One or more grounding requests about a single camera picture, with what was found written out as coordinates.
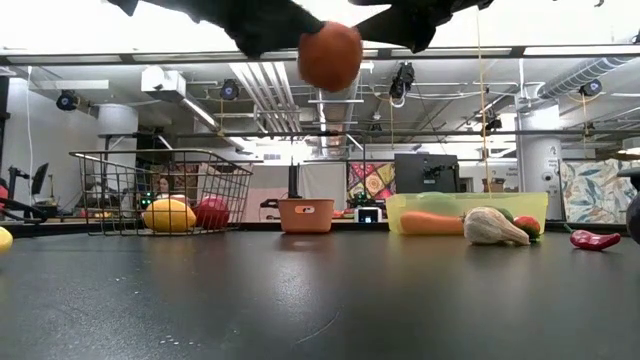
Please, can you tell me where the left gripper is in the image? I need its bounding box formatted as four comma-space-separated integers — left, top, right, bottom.
105, 0, 326, 59

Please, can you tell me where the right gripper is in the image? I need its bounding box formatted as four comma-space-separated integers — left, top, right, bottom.
357, 0, 495, 54

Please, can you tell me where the orange fruit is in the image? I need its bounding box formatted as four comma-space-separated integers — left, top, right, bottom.
297, 20, 364, 93

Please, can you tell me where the green bell pepper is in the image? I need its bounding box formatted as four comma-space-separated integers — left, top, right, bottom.
417, 191, 461, 216

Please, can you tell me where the red strawberry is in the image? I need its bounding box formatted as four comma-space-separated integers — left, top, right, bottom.
193, 196, 232, 231

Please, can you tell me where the long orange carrot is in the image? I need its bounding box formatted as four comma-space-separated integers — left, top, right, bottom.
399, 210, 467, 237

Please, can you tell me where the yellow lemon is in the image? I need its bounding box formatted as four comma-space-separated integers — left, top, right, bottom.
142, 198, 198, 234

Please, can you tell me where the beige garlic bulb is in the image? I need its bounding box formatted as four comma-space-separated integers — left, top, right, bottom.
462, 206, 531, 247

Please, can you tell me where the small red tomato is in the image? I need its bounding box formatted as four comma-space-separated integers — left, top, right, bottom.
513, 215, 543, 243

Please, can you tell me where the small red chili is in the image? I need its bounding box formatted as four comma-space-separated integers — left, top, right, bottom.
563, 223, 623, 252

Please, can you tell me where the black monitor panel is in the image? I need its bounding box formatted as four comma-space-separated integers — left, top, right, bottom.
393, 153, 461, 195

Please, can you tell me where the colourful patterned tapestry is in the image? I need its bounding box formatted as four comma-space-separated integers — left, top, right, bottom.
346, 161, 397, 201

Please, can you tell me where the white round column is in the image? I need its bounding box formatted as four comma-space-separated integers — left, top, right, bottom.
96, 103, 140, 151
516, 104, 564, 221

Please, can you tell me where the person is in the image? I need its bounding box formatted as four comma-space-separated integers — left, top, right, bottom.
154, 175, 174, 199

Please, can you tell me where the small white display device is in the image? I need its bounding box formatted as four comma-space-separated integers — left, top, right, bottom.
353, 205, 384, 224

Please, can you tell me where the small orange plastic bin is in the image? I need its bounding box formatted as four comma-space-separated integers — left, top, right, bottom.
277, 197, 336, 235

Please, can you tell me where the yellow translucent plastic bin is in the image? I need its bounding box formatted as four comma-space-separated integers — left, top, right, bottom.
385, 191, 550, 236

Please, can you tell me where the black monitor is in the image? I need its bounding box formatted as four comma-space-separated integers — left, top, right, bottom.
30, 161, 51, 197

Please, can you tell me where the black ceiling camera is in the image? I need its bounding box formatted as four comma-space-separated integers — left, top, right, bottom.
578, 78, 604, 98
388, 62, 416, 100
55, 89, 80, 112
219, 78, 241, 102

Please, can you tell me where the black upright post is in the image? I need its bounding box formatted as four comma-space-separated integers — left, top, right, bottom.
287, 162, 302, 200

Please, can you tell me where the silver ventilation duct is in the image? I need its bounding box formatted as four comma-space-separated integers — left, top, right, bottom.
537, 55, 636, 100

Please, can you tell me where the bronze wire basket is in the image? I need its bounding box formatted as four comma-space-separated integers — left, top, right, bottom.
68, 148, 255, 237

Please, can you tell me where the leaf print wall panel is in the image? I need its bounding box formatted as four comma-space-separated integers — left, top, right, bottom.
558, 158, 640, 224

